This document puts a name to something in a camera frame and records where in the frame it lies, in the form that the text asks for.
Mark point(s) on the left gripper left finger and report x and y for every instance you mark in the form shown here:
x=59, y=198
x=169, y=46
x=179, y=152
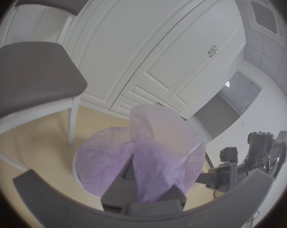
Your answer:
x=119, y=191

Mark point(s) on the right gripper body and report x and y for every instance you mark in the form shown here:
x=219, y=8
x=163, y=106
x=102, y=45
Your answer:
x=224, y=177

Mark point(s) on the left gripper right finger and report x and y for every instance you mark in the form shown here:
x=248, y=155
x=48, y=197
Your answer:
x=174, y=196

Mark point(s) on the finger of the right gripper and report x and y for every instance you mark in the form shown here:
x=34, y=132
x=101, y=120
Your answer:
x=207, y=179

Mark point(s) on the purple plastic bag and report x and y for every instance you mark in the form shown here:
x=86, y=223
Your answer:
x=162, y=151

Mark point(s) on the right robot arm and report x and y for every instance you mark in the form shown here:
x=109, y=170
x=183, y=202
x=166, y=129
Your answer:
x=259, y=144

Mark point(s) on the pale grey trash bin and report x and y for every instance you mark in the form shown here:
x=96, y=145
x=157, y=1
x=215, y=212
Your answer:
x=74, y=166

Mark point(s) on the grey folding door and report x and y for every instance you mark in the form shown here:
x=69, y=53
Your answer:
x=217, y=117

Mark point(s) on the white chair dark grey seat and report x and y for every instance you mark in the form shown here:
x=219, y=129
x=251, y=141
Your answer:
x=27, y=79

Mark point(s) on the white wardrobe with drawers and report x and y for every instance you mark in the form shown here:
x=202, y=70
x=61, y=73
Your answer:
x=145, y=44

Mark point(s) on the white ceiling air vent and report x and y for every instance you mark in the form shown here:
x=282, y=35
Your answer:
x=262, y=15

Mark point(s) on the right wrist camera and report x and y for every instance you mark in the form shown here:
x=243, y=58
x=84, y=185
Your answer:
x=228, y=154

